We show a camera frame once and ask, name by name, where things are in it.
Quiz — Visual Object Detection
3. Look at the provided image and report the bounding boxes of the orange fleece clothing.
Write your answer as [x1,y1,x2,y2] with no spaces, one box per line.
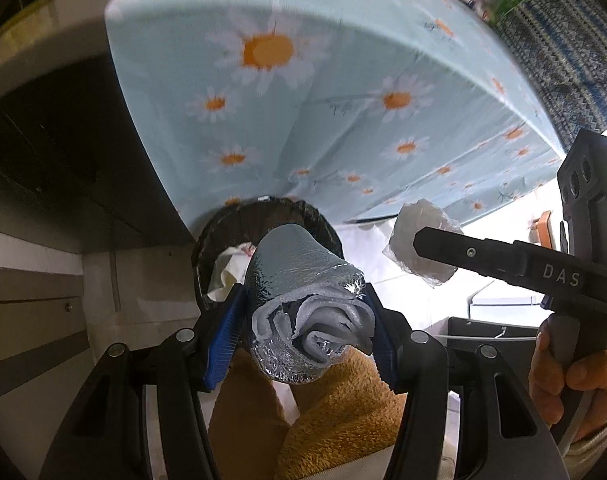
[207,345,410,480]

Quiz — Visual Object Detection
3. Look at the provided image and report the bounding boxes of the daisy print tablecloth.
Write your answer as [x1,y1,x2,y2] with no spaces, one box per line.
[104,0,564,226]

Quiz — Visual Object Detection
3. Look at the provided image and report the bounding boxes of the blue patterned cloth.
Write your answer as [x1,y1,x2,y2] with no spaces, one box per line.
[497,0,607,154]

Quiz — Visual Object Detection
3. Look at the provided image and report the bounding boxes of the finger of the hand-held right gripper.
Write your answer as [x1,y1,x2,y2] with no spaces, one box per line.
[413,226,529,286]

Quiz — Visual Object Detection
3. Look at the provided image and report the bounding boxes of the trash bin with black bag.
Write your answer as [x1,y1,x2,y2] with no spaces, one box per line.
[190,195,345,322]

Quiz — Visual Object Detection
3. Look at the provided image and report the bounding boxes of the person's right hand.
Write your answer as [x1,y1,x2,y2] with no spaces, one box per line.
[528,320,607,444]

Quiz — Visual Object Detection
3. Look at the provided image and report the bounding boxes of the white cabinet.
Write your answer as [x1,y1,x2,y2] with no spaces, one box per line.
[0,225,204,461]

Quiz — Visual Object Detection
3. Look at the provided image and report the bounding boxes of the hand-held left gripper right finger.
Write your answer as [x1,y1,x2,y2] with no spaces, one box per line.
[366,284,570,480]

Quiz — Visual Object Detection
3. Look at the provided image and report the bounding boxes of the orange plastic item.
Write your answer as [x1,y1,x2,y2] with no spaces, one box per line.
[528,210,560,249]

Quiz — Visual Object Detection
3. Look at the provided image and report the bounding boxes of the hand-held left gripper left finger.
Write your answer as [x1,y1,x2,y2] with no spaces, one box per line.
[38,282,247,480]

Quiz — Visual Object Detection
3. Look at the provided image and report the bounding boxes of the person's right forearm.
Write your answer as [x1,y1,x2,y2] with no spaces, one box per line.
[558,410,607,480]

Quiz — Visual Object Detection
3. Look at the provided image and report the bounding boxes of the silver foil foam roll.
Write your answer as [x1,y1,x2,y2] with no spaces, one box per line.
[236,224,377,387]

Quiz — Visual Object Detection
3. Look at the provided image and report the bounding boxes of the white plastic wrap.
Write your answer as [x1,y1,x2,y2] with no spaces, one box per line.
[382,200,465,289]

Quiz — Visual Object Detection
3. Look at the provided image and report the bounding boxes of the white cable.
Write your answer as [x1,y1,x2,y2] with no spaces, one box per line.
[557,387,600,461]

